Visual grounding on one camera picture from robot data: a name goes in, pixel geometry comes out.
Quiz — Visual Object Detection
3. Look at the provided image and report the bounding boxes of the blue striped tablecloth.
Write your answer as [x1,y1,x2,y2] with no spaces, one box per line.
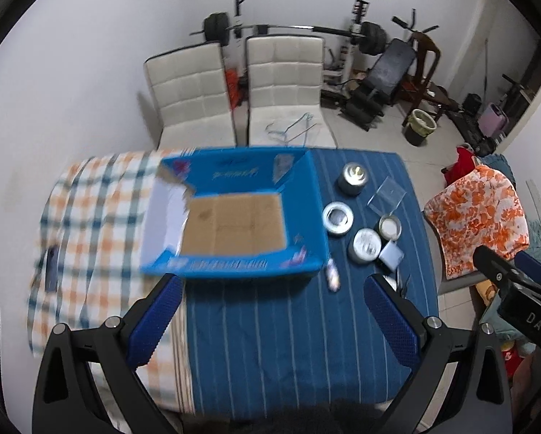
[185,149,438,419]

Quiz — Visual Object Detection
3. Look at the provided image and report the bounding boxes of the small printed tube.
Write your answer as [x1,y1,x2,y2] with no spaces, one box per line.
[325,258,341,293]

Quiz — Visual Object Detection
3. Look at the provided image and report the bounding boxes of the plaid orange blue cloth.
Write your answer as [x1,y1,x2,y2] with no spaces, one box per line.
[26,150,171,358]

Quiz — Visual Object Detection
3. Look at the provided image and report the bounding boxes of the grey 65W charger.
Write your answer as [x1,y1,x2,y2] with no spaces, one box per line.
[378,241,405,272]

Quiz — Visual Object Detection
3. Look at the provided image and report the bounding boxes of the left white padded chair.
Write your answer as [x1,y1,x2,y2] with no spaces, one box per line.
[144,42,237,150]

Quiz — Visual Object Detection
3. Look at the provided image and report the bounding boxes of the silver jar with gold top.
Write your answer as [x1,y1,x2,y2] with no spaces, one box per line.
[337,162,368,197]

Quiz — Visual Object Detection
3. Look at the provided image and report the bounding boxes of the green rimmed bucket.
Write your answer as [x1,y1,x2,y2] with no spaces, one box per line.
[404,109,437,147]

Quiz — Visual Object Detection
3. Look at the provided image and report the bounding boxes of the blue cardboard milk box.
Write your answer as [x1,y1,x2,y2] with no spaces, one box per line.
[140,147,329,279]

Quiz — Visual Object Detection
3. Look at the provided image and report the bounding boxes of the red cloth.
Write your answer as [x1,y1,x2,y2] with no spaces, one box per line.
[441,144,476,186]

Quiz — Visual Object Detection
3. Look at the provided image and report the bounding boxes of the dark phone on cloth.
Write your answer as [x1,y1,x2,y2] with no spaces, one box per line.
[45,245,59,293]

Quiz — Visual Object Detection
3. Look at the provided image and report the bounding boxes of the orange floral cushion chair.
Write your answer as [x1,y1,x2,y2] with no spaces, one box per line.
[423,165,529,280]

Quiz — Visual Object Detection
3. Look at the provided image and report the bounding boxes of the black weight bench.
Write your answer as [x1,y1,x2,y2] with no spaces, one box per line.
[339,38,415,130]

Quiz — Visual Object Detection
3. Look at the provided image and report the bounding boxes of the white jar black label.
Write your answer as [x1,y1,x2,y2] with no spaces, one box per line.
[322,202,354,236]

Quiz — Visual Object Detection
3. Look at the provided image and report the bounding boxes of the white cream jar panda logo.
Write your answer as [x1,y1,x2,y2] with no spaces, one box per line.
[348,228,382,264]

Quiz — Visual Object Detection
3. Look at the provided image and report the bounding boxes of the white earbuds case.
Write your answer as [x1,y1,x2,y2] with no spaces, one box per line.
[384,275,398,291]

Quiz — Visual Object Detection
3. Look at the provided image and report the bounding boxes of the brown wooden chair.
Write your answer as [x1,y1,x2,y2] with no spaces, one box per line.
[392,9,441,125]

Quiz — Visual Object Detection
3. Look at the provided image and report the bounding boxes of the right white padded chair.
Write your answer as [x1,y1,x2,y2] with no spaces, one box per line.
[246,34,336,149]

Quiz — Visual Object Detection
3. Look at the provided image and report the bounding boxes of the clear acrylic box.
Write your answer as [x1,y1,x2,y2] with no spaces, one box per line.
[367,176,406,217]

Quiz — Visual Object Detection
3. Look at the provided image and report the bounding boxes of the pink suitcase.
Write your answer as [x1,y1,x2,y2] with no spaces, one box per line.
[477,103,509,139]

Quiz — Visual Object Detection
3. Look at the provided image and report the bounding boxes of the wire clothes hangers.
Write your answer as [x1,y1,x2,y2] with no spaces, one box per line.
[265,112,320,146]

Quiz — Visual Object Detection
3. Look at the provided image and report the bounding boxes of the white padded chair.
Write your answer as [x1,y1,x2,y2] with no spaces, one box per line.
[144,42,237,150]
[246,34,336,149]

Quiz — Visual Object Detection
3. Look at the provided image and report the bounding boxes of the barbell with black plates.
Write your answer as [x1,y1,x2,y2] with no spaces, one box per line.
[191,13,388,56]

